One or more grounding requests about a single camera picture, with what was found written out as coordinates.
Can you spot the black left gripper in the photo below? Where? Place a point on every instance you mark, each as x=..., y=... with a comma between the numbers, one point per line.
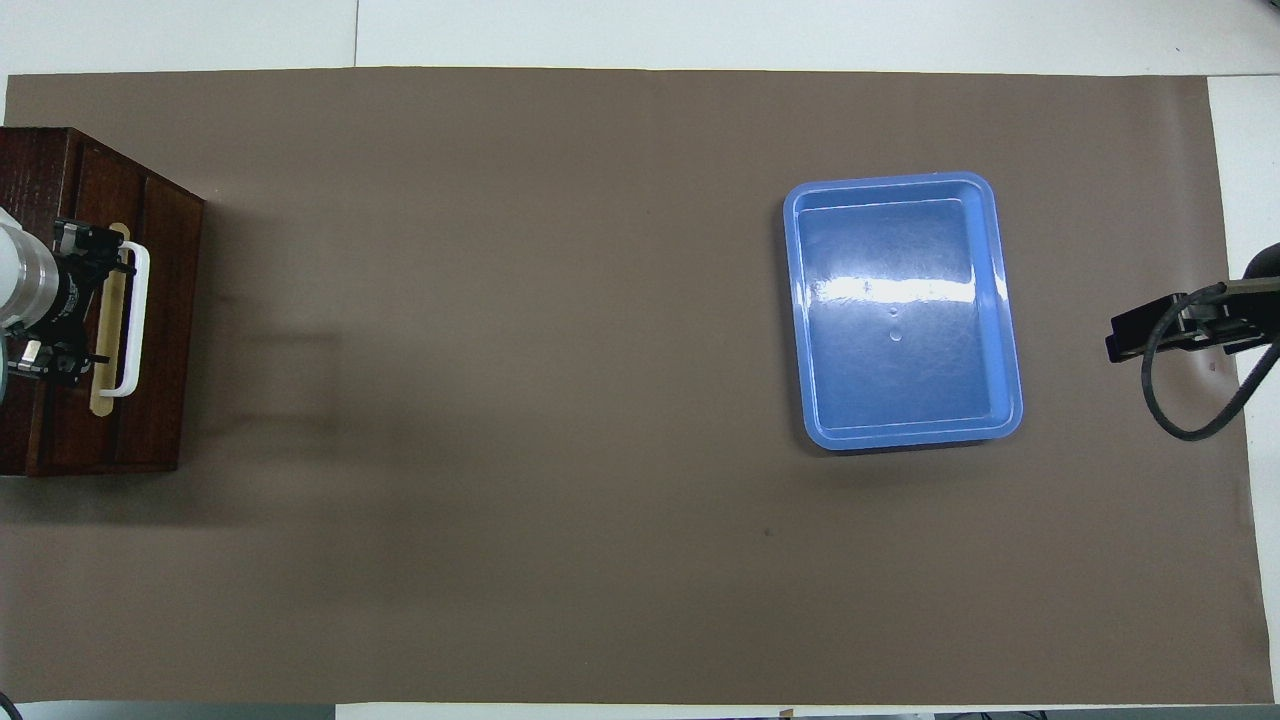
x=75, y=300

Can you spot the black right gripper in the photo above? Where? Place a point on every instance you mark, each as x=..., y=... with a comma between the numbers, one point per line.
x=1225, y=315

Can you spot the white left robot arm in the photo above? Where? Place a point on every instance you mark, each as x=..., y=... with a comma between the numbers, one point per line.
x=25, y=280

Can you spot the dark wooden cabinet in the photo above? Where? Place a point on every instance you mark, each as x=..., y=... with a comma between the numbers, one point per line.
x=170, y=420

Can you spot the blue plastic tray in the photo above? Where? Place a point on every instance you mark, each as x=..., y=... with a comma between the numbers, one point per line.
x=900, y=300

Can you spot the brown table mat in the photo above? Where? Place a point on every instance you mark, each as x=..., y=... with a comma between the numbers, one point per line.
x=560, y=400

